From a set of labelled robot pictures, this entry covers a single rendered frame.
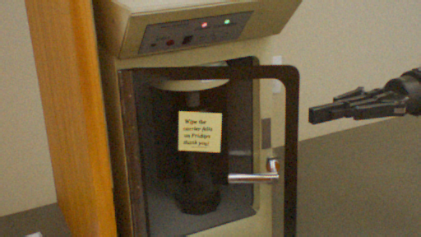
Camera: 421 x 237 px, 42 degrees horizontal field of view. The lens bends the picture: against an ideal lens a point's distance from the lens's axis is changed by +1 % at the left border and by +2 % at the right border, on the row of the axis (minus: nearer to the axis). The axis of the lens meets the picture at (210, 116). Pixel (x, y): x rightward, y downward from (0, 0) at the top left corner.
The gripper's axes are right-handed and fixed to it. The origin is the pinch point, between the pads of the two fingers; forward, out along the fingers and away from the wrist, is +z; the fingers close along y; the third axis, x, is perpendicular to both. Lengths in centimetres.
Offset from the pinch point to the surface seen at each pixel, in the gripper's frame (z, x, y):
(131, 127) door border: 35.0, -1.0, -10.0
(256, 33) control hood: 10.3, -15.1, -7.9
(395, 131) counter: -61, 33, -43
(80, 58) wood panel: 44.0, -16.6, -2.7
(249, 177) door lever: 18.9, 6.9, 4.0
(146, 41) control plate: 32.3, -17.0, -5.7
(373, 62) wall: -61, 13, -55
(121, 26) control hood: 36.5, -20.0, -5.2
